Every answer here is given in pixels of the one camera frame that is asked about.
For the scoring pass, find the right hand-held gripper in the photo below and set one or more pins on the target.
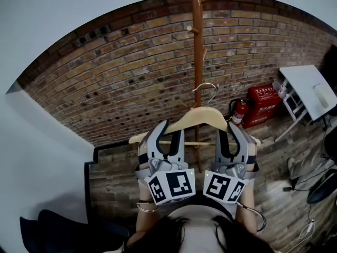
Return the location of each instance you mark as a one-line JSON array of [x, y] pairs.
[[221, 184]]

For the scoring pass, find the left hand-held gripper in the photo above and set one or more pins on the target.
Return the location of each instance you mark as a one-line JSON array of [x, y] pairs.
[[179, 184]]

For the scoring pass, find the light wooden clothes hanger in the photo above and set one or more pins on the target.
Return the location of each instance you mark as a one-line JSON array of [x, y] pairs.
[[200, 115]]

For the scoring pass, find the brown wooden coat rack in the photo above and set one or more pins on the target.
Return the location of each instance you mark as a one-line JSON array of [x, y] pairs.
[[196, 49]]

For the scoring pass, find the person's left forearm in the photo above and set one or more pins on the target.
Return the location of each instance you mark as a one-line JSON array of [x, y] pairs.
[[146, 220]]

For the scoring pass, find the person's right forearm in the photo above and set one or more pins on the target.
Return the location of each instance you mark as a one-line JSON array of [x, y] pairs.
[[246, 219]]

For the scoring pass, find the red fire extinguisher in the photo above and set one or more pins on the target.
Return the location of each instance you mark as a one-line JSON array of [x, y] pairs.
[[239, 112]]

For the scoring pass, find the red fire equipment box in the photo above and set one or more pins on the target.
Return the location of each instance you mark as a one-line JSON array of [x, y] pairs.
[[263, 107]]

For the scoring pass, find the thin black wrist band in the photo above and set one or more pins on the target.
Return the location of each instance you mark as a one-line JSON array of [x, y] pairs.
[[144, 201]]

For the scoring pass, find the grey shoe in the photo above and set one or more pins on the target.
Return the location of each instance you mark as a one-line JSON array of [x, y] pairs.
[[292, 167]]

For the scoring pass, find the black power adapter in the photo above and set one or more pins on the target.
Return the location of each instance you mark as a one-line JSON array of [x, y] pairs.
[[289, 188]]

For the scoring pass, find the person's white shirt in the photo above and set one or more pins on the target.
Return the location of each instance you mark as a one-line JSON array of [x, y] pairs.
[[197, 225]]

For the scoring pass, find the white folding table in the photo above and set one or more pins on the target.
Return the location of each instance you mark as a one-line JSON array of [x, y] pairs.
[[305, 83]]

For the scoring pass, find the white bottle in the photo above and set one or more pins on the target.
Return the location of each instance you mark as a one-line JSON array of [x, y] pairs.
[[321, 96]]

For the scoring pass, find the dark blue chair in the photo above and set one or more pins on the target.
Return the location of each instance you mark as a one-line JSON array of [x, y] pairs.
[[60, 233]]

